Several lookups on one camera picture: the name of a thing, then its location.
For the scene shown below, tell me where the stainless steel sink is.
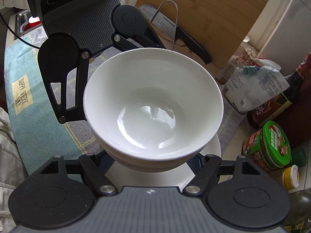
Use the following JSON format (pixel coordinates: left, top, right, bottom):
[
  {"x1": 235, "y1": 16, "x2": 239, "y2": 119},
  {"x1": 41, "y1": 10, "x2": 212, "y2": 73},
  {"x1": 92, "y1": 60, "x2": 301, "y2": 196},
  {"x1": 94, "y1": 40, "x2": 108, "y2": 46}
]
[{"x1": 15, "y1": 10, "x2": 42, "y2": 37}]

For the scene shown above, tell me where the green lid sauce jar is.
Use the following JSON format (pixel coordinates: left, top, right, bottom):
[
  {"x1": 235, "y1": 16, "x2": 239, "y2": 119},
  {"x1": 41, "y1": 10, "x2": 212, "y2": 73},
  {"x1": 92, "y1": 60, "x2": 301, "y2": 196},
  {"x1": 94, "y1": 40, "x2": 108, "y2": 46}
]
[{"x1": 241, "y1": 120, "x2": 292, "y2": 172}]

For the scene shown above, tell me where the red white seasoning bag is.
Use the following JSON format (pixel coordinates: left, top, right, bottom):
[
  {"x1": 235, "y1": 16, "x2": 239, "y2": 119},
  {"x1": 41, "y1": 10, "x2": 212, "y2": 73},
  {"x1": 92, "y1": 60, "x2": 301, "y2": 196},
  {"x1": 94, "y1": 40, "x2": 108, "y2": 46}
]
[{"x1": 216, "y1": 55, "x2": 259, "y2": 84}]

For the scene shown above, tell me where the teal towel with label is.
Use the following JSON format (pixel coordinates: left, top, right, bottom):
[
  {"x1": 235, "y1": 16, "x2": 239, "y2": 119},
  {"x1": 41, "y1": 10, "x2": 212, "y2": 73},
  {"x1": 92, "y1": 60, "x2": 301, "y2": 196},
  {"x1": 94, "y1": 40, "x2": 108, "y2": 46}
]
[{"x1": 4, "y1": 41, "x2": 85, "y2": 174}]

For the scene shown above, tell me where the red basin in sink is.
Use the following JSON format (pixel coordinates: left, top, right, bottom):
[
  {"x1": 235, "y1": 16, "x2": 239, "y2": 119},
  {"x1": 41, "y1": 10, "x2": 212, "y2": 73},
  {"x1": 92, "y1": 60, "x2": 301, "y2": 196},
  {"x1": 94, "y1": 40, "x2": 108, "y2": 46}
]
[{"x1": 24, "y1": 16, "x2": 41, "y2": 31}]

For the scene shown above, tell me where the steel santoku knife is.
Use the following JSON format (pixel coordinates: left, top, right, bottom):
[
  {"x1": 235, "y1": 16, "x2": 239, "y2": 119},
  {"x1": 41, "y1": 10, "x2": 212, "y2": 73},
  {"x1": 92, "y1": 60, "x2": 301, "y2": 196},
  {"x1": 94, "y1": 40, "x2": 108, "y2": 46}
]
[{"x1": 139, "y1": 4, "x2": 212, "y2": 64}]

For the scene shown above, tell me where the white fruit-print plate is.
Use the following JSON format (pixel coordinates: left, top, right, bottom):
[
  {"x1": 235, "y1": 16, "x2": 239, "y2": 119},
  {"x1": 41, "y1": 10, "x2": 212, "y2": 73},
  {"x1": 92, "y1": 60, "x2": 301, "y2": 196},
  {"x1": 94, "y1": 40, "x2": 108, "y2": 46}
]
[{"x1": 104, "y1": 134, "x2": 222, "y2": 191}]

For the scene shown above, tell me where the wire knife rack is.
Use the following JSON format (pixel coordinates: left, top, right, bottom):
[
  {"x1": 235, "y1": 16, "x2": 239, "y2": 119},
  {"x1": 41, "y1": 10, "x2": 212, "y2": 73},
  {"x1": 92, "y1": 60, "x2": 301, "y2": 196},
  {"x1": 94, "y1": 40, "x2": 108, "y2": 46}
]
[{"x1": 149, "y1": 0, "x2": 186, "y2": 50}]

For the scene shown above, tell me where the bamboo cutting board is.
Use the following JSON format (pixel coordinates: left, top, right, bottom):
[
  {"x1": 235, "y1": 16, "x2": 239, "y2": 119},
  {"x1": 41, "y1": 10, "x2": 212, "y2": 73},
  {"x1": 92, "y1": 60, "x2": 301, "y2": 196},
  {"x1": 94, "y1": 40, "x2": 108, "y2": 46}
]
[{"x1": 135, "y1": 0, "x2": 269, "y2": 68}]

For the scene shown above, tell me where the clear oil glass bottle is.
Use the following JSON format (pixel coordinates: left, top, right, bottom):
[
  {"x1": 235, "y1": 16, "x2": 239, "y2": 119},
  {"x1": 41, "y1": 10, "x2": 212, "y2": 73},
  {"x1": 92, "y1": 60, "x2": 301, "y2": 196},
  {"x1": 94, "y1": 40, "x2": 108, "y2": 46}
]
[{"x1": 283, "y1": 188, "x2": 311, "y2": 232}]

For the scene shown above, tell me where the large white floral bowl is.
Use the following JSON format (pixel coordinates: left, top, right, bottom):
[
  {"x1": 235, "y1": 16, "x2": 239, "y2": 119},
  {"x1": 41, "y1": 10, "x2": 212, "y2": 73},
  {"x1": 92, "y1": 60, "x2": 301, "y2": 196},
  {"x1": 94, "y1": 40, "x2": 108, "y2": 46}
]
[{"x1": 83, "y1": 48, "x2": 224, "y2": 173}]

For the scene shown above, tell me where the yellow lid spice jar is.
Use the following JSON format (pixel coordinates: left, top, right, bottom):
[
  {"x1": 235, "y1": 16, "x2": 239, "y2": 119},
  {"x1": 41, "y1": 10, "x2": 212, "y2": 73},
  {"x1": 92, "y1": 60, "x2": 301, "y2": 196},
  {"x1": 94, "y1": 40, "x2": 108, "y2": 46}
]
[{"x1": 282, "y1": 165, "x2": 299, "y2": 191}]

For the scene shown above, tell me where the dark soy sauce bottle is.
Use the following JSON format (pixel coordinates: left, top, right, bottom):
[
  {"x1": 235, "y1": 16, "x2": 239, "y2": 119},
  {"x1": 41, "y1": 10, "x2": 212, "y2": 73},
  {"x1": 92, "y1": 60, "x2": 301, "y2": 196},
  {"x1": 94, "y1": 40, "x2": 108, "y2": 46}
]
[{"x1": 246, "y1": 53, "x2": 310, "y2": 129}]

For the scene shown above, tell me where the white clipped food bag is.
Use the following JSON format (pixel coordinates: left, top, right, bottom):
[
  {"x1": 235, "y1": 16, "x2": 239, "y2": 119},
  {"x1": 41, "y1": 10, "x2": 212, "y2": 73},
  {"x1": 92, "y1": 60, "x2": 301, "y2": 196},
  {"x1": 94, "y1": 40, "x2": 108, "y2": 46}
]
[{"x1": 222, "y1": 66, "x2": 289, "y2": 113}]

